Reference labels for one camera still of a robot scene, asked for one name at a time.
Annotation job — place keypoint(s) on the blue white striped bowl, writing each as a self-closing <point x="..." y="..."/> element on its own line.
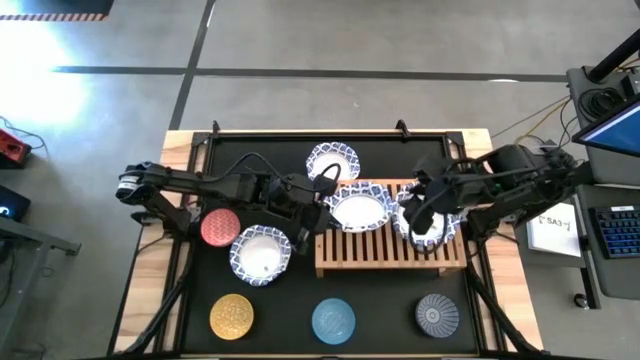
<point x="437" y="315"/>

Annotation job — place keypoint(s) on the red patterned bowl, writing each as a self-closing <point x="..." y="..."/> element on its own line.
<point x="220" y="227"/>

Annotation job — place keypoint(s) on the black electronic device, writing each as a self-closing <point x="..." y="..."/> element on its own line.
<point x="12" y="204"/>

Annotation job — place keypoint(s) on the monitor with blue screen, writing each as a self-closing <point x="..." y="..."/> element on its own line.
<point x="620" y="132"/>

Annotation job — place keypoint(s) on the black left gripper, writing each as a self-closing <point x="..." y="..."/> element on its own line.
<point x="305" y="210"/>

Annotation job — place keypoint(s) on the gray metal desk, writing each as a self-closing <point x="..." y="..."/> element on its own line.
<point x="30" y="240"/>

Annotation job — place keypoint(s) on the black pole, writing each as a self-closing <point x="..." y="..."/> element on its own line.
<point x="615" y="55"/>

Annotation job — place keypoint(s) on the mat with hazard stripe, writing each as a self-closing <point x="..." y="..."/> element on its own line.
<point x="50" y="7"/>

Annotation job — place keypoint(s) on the white paper sign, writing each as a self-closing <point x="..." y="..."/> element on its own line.
<point x="552" y="229"/>

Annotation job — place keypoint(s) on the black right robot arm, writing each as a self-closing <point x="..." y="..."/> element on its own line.
<point x="520" y="170"/>

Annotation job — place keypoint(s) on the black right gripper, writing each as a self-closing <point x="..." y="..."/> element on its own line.
<point x="442" y="180"/>

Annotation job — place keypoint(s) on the blue patterned paper bowl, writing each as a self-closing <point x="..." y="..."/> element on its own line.
<point x="260" y="255"/>
<point x="360" y="210"/>
<point x="330" y="155"/>
<point x="450" y="222"/>

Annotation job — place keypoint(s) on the black caster wheel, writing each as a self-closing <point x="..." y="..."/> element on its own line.
<point x="581" y="300"/>

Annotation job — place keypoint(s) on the yellow patterned bowl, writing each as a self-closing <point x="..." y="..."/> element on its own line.
<point x="231" y="316"/>

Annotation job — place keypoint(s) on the black frame clamp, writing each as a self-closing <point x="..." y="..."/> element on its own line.
<point x="402" y="128"/>
<point x="215" y="128"/>

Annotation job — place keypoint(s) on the slatted wooden shelf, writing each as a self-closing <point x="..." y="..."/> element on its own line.
<point x="380" y="250"/>

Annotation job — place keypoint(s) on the black metal table frame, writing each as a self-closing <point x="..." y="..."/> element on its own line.
<point x="300" y="135"/>

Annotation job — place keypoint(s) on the red box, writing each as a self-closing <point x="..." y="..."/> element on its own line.
<point x="12" y="149"/>

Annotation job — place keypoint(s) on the gray equipment cart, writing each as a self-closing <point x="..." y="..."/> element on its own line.
<point x="600" y="170"/>

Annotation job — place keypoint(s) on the light blue plate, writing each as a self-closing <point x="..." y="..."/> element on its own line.
<point x="333" y="321"/>

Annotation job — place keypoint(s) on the black keyboard blue backlight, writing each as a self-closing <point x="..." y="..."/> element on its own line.
<point x="617" y="231"/>

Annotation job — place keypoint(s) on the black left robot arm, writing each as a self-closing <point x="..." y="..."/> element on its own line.
<point x="200" y="180"/>

